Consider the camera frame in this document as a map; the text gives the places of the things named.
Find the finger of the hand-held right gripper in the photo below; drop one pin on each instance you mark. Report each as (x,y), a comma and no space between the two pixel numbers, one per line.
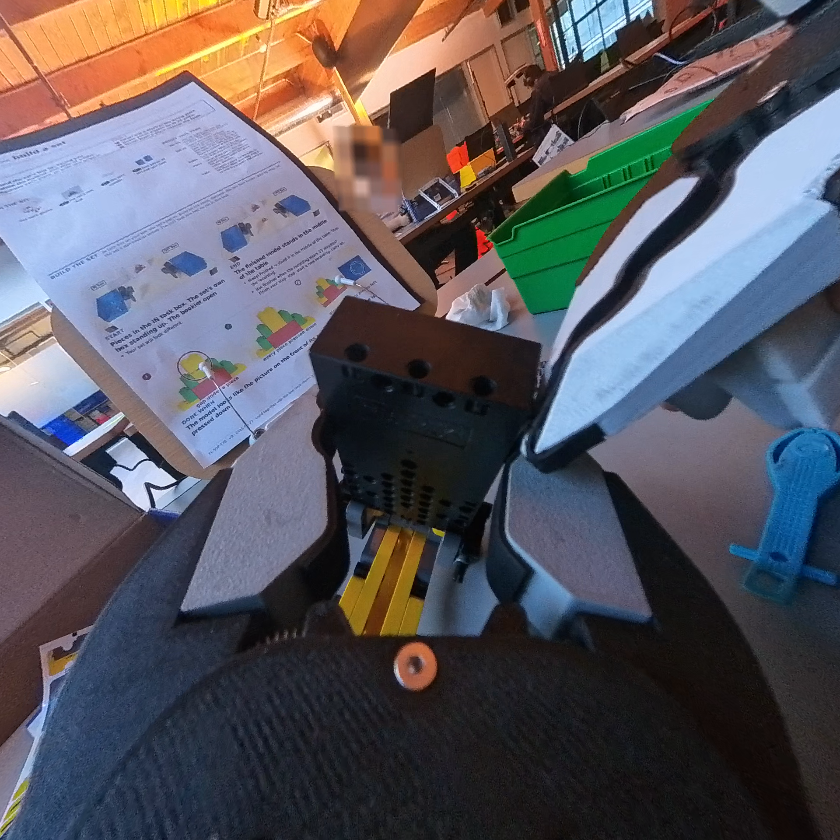
(689,282)
(774,79)

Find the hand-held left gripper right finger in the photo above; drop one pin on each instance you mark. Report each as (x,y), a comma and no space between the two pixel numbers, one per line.
(571,531)

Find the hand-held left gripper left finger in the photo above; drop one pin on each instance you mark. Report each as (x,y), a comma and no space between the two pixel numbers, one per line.
(262,525)

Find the blue brick separator tool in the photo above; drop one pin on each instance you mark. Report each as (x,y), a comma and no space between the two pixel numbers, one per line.
(794,499)

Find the black perforated brick box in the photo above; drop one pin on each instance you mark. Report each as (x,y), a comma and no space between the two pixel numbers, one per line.
(420,420)

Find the grey desk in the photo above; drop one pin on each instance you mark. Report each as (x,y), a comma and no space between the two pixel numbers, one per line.
(689,525)

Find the green plastic bin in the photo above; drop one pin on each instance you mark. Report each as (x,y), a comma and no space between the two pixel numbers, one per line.
(558,249)

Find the black and white printed board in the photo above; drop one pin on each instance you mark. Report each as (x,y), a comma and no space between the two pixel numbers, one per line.
(138,472)

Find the large paned window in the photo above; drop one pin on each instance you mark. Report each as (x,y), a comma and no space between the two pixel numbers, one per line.
(590,26)

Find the crumpled white tissue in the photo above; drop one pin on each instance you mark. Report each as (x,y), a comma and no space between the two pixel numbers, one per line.
(482,308)

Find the blue plastic bin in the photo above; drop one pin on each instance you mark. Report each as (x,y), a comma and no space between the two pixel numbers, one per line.
(62,430)

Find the colourful printed booklet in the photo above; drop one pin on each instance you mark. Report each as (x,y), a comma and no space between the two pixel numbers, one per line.
(59,676)

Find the printed instruction sheet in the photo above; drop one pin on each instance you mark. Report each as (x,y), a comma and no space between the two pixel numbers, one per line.
(164,249)

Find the black monitor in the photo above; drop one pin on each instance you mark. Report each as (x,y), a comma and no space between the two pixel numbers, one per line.
(412,98)

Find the black ceiling speaker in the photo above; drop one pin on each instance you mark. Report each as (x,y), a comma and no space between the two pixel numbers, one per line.
(325,50)

